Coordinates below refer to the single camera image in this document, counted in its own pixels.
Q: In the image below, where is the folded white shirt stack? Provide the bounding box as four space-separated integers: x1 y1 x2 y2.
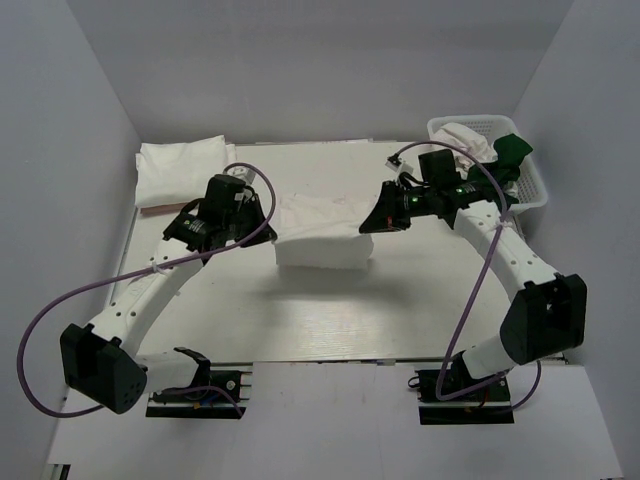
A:
135 135 236 209

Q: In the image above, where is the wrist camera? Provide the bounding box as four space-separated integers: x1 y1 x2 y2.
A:
199 174 254 217
384 149 464 189

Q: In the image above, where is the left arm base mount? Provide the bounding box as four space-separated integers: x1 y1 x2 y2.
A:
144 347 253 420

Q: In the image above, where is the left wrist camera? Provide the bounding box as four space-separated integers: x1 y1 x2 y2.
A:
199 174 254 217

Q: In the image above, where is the white plastic basket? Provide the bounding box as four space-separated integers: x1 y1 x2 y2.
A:
427 114 548 215

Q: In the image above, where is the white shirt red logo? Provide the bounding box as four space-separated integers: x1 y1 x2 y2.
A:
274 193 376 270

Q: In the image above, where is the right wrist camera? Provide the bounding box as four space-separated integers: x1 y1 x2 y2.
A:
384 149 464 189

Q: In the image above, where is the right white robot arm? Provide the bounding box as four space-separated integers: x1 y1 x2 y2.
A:
359 147 587 401

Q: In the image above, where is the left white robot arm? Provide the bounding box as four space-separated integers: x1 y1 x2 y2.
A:
60 163 277 414

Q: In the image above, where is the dark green t shirt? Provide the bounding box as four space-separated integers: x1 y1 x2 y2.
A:
484 134 533 205

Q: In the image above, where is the plain white t shirt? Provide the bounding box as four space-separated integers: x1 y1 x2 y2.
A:
429 122 498 177

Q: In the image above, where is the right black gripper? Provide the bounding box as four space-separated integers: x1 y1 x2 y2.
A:
361 179 437 233

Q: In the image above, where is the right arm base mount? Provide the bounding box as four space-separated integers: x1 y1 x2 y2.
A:
407 369 514 426

